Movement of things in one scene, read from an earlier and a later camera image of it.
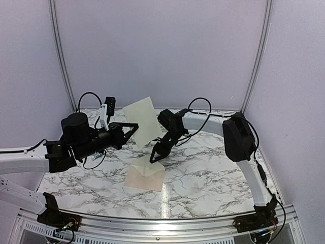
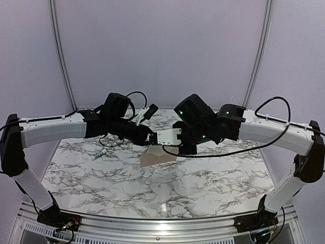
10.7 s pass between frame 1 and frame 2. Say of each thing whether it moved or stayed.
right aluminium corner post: stayed
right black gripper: moved
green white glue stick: stayed
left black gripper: moved
